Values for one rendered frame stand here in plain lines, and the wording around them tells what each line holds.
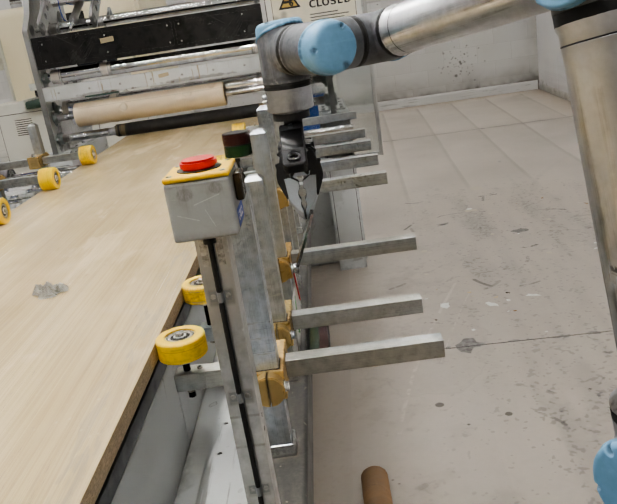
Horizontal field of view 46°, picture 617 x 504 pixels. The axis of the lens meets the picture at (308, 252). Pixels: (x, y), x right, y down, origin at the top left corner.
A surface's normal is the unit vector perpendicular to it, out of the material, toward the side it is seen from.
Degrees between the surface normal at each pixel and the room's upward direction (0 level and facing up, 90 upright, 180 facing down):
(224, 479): 0
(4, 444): 0
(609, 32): 85
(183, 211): 90
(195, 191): 90
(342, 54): 91
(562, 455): 0
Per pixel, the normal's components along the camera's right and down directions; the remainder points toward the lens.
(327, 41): 0.47, 0.22
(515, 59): -0.05, 0.32
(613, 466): -0.81, 0.37
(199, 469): -0.14, -0.94
